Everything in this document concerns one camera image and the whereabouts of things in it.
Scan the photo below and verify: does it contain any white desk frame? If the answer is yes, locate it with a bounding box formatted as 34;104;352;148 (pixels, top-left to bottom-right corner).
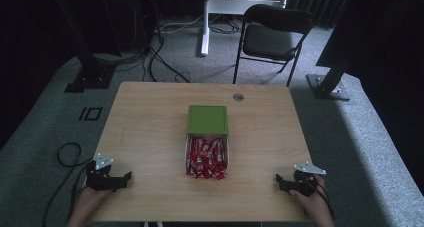
200;0;292;57

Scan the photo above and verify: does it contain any clear plastic tray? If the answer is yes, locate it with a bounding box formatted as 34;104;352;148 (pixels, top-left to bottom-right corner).
184;132;231;181

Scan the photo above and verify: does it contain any person's left hand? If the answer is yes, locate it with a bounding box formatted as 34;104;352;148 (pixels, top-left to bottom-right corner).
77;185;112;212

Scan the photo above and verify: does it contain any pile of red packets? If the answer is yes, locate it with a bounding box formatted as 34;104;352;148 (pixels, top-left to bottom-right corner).
185;135;229;181

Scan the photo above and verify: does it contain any green box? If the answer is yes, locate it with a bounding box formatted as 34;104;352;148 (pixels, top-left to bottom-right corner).
185;104;230;136

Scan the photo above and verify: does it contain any black metal stand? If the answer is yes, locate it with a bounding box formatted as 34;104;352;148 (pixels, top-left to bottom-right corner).
305;36;355;102
49;0;117;94

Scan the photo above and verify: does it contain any black folding chair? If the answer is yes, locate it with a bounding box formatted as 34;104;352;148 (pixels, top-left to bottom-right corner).
232;3;315;88

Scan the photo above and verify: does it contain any bundle of floor cables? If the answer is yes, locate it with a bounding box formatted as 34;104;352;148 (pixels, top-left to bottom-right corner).
93;16;241;84

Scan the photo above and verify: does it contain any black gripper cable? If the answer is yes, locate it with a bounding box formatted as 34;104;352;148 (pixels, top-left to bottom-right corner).
41;142;95;227
311;178;335;221

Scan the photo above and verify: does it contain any person's right hand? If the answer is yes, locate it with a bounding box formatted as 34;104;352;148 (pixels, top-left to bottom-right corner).
288;174;330;219

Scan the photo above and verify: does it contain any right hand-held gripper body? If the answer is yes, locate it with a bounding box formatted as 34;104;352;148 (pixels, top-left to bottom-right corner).
291;160;327;198

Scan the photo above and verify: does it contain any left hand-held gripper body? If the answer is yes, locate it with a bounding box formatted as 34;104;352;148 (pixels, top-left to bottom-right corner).
85;153;122;192

